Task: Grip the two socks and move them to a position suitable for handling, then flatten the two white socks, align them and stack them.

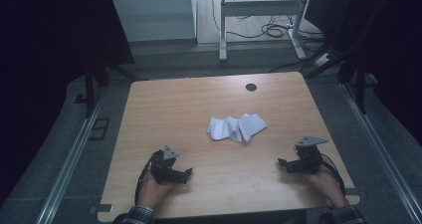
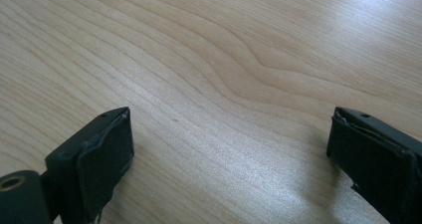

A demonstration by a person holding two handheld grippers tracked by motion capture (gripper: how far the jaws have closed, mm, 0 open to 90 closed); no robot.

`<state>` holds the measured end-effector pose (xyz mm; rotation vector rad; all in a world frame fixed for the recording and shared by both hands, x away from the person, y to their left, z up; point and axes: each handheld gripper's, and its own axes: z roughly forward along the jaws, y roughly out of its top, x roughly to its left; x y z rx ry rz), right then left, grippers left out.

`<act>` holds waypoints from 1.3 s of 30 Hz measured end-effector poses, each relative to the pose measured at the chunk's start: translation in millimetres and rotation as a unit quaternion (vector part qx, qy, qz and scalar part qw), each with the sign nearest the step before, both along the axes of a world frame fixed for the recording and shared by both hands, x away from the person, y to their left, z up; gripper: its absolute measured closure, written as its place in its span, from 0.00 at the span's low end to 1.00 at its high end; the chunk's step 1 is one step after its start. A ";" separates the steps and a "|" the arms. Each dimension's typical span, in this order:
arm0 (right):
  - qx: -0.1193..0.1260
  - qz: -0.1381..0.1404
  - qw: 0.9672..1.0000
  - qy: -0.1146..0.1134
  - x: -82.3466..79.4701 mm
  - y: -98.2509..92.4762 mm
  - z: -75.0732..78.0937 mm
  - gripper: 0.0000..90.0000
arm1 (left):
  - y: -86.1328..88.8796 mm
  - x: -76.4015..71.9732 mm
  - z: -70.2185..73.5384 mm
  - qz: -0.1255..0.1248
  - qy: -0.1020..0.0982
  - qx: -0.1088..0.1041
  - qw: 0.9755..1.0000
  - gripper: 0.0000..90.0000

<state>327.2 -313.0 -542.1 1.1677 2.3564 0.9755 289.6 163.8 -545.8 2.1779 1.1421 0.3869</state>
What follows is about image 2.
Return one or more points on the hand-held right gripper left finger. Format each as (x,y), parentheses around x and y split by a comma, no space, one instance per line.
(94,161)

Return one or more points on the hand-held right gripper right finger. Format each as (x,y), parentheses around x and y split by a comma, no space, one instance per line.
(375,157)

